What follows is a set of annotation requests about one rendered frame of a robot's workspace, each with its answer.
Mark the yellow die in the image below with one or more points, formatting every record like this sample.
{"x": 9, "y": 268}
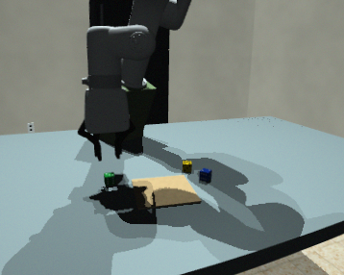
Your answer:
{"x": 187, "y": 166}

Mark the green die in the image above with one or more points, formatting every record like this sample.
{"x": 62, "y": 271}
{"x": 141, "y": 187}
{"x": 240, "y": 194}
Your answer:
{"x": 109, "y": 179}

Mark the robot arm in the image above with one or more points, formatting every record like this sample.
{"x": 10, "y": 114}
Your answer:
{"x": 106, "y": 46}

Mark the tan square mat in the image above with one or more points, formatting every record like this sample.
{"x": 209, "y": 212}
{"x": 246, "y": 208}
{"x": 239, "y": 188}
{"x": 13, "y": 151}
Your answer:
{"x": 164, "y": 192}

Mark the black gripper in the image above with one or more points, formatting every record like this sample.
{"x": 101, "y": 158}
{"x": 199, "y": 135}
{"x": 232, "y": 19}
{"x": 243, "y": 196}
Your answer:
{"x": 106, "y": 111}

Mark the blue die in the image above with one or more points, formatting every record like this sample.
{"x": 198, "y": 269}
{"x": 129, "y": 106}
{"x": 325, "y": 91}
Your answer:
{"x": 205, "y": 174}

